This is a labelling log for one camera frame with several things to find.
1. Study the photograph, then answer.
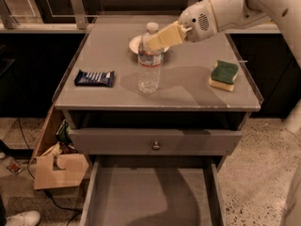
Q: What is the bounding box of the green and yellow sponge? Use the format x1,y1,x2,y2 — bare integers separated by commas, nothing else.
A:
208,60,239,91

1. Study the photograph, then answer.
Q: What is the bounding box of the white paper bowl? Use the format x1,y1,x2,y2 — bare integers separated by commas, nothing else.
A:
129,35,169,54

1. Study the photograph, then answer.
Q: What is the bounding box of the far left railing post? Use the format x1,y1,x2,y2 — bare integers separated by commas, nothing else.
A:
0,0,18,29

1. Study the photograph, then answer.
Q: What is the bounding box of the black floor cable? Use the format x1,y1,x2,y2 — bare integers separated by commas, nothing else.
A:
17,117,83,226

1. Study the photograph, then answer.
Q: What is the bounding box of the small bottle on floor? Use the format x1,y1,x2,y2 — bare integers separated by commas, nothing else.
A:
3,156,22,174

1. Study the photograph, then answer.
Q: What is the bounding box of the green snack bag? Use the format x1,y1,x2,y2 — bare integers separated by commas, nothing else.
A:
55,121,71,145

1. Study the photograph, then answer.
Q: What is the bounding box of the round metal drawer knob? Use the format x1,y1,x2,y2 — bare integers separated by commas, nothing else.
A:
152,141,161,151

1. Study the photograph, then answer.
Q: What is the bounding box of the left metal railing post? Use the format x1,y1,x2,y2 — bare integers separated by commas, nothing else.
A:
70,0,88,30

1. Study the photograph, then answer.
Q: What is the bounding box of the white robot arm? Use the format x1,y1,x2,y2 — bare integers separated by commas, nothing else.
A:
147,0,301,66

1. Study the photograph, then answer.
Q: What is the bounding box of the blue snack bar wrapper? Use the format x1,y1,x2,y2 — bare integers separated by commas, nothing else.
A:
74,70,115,88

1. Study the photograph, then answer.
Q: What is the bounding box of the grey open middle drawer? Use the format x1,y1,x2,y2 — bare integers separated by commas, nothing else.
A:
79,156,227,226

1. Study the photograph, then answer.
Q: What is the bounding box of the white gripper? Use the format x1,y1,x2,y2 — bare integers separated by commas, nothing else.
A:
146,0,217,51

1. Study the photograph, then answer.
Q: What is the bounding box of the brown cardboard box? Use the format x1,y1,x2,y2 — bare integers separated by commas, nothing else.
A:
30,105,91,190

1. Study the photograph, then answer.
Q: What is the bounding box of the grey cabinet with counter top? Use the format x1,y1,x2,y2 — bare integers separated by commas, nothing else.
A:
55,16,261,131

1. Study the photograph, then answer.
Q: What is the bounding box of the clear plastic water bottle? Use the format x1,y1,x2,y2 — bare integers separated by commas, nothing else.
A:
137,23,164,94

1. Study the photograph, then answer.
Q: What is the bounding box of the white shoe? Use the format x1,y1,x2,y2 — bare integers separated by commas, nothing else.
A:
5,211,40,226

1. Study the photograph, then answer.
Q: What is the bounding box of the grey top drawer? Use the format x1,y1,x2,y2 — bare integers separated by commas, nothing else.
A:
69,128,242,155

